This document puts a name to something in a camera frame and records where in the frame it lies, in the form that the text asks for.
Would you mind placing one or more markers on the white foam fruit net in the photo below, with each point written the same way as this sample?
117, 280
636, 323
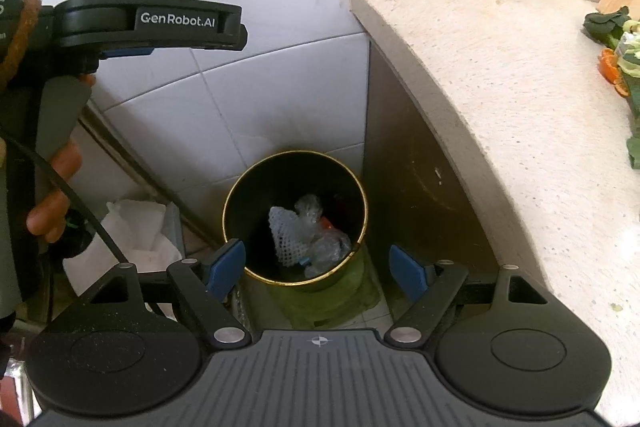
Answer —
282, 232

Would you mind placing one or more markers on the black gold-rimmed trash bin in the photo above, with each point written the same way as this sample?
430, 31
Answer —
260, 187

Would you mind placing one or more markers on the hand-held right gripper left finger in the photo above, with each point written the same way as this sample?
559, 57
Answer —
227, 264

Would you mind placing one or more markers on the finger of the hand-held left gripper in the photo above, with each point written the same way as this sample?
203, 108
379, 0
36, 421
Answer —
130, 52

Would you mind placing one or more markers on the clear plastic bag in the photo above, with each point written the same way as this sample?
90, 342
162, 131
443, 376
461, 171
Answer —
307, 207
327, 252

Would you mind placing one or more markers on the white crumpled paper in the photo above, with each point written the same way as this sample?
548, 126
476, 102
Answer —
135, 232

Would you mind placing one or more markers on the dark green vegetable leaf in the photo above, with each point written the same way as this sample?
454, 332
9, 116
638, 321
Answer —
605, 24

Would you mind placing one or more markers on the pale cabbage leaves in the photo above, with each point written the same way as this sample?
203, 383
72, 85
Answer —
630, 57

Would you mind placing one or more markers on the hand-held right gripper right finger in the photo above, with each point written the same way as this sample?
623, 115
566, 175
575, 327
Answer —
407, 272

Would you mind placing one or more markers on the orange peel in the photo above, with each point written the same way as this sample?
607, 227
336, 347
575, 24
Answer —
611, 69

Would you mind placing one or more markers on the person's left hand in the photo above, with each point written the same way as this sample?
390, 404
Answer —
60, 172

